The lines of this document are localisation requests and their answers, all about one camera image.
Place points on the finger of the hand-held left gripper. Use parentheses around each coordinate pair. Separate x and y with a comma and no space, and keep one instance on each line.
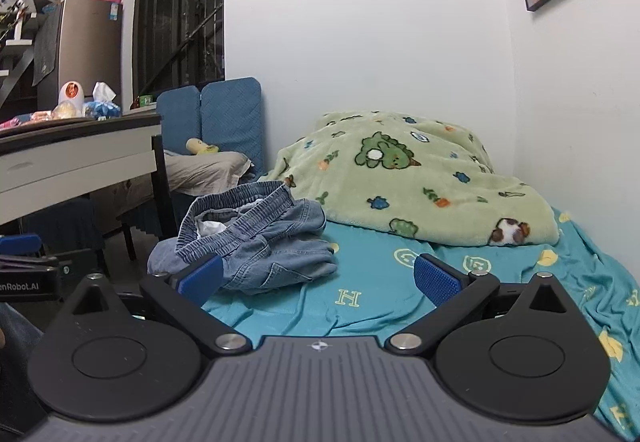
(20,246)
(25,263)

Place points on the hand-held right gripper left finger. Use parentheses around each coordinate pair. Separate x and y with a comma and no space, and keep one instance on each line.
(202,279)

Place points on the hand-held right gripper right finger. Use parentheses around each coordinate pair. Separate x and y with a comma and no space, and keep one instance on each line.
(435,279)

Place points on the blue denim pants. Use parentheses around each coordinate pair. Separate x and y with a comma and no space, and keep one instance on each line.
(280,242)

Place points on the teal printed bed sheet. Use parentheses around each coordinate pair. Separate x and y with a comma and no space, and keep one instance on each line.
(370,292)

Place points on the blue zigzag-edged seat cover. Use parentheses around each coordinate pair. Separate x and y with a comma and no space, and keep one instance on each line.
(145,223)

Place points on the black chair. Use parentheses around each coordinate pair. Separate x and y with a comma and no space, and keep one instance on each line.
(129,242)

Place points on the green printed fleece blanket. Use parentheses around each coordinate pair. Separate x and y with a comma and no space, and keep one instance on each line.
(425,182)

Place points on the beige cloth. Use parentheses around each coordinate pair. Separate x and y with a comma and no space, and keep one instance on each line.
(205,172)

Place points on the pink packet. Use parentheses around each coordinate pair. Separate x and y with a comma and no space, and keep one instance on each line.
(20,121)

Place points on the yellow plush toy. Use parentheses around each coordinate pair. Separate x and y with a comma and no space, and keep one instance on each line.
(200,147)

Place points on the yellowish plastic bag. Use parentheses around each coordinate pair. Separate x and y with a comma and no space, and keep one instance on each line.
(66,111)

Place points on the blue patterned tissue box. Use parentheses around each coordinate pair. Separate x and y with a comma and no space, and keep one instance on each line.
(102,107)

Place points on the blue quilted cushion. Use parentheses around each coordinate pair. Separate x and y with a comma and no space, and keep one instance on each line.
(177,117)
(232,117)

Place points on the small green box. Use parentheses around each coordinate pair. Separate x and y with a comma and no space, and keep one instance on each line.
(147,99)

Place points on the dark cloth on refrigerator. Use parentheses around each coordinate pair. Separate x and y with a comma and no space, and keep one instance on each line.
(46,47)

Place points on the brown refrigerator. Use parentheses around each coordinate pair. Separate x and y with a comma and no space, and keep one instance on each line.
(85,47)

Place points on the dark barred window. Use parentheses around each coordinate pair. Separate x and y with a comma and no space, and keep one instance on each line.
(180,7)

